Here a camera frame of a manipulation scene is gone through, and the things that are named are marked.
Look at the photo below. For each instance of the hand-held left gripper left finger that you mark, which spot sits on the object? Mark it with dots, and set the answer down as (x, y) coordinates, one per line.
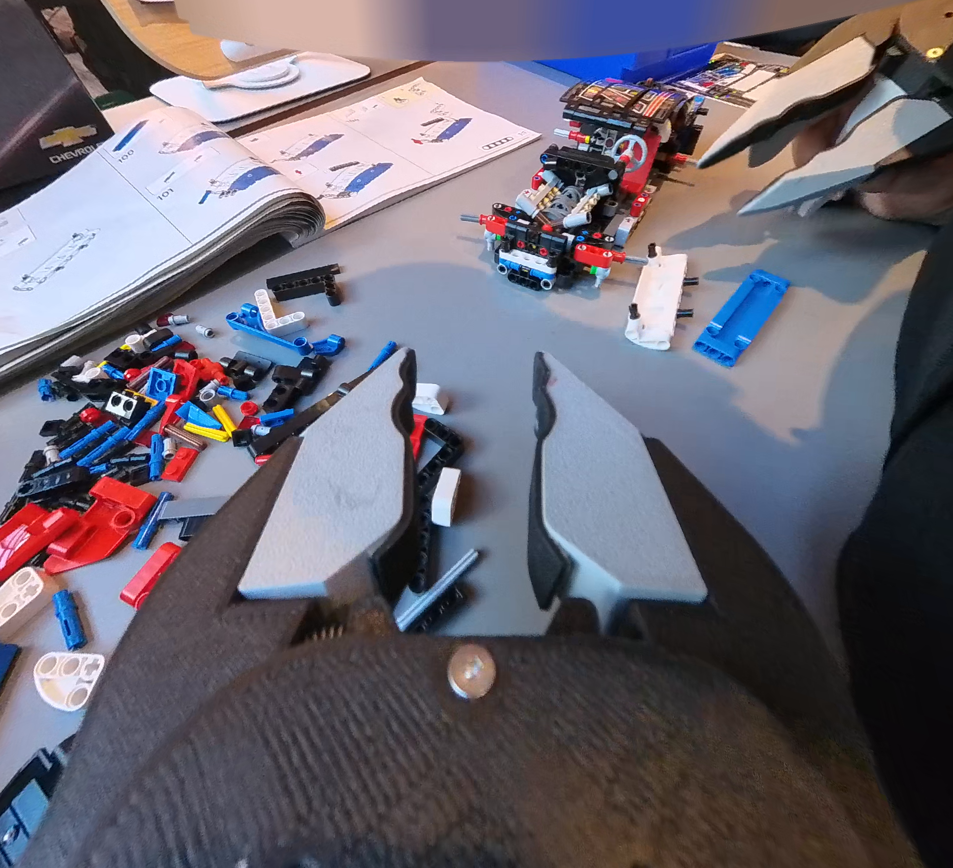
(335, 503)

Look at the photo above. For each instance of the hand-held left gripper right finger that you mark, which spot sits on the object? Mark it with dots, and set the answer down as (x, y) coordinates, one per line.
(618, 511)

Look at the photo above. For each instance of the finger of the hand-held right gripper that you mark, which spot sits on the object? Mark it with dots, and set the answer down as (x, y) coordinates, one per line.
(804, 94)
(856, 153)

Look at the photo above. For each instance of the wooden document stand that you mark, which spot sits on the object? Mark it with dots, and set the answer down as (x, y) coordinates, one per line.
(160, 38)

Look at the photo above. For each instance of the light grey desk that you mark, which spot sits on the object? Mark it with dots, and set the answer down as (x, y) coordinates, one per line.
(521, 332)

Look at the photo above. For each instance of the toy brick car model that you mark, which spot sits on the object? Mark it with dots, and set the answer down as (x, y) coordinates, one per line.
(595, 176)

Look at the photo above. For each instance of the person's right forearm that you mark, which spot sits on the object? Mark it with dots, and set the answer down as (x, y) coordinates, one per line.
(931, 302)

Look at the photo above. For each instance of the blue corrugated plastic bin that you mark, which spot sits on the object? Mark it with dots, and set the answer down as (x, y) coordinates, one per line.
(655, 68)

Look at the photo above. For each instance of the pile of toy bricks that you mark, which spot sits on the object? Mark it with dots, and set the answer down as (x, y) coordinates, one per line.
(149, 391)

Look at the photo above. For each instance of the toy brick instruction manual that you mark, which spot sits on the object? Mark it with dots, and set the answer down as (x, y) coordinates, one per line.
(186, 213)

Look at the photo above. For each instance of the black toy set box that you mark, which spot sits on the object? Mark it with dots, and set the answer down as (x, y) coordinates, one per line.
(37, 101)

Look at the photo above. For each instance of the person's right hand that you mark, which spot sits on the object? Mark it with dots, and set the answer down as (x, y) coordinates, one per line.
(901, 190)

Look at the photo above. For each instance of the person's torso in dark clothing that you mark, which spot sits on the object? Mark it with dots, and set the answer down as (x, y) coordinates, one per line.
(908, 659)

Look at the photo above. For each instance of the blue toy brick panel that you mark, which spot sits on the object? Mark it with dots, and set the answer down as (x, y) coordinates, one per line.
(741, 317)

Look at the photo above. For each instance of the white toy brick panel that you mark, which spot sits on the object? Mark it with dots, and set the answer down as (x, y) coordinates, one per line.
(659, 295)

